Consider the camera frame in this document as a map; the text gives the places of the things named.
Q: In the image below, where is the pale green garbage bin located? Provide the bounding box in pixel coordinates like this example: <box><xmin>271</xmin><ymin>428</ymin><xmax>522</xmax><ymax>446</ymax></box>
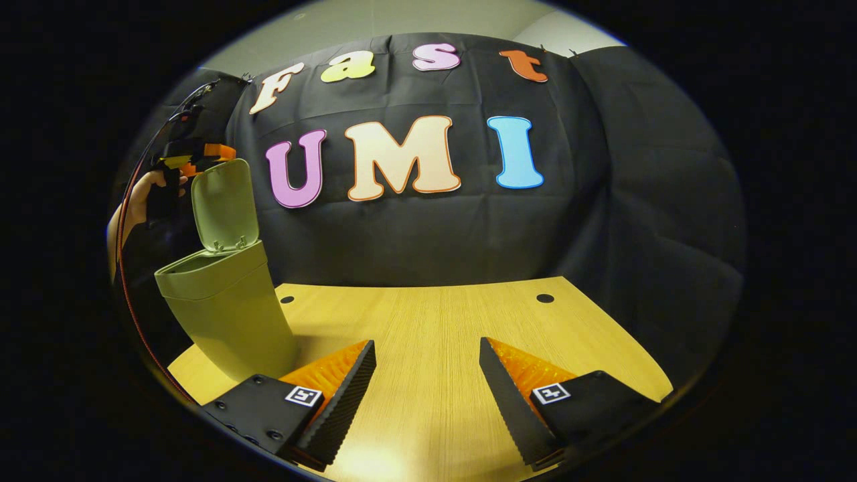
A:
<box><xmin>153</xmin><ymin>158</ymin><xmax>300</xmax><ymax>384</ymax></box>

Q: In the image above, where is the wooden desktop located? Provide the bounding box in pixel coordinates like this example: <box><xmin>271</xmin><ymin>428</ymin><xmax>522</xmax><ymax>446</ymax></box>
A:
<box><xmin>167</xmin><ymin>276</ymin><xmax>674</xmax><ymax>482</ymax></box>

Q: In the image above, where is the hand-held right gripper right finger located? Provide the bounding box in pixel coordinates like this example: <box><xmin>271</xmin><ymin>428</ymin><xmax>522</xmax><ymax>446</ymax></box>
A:
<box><xmin>479</xmin><ymin>337</ymin><xmax>664</xmax><ymax>469</ymax></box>

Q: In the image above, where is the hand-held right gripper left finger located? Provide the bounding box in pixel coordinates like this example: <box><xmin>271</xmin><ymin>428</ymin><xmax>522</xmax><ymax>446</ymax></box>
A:
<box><xmin>201</xmin><ymin>339</ymin><xmax>377</xmax><ymax>473</ymax></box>

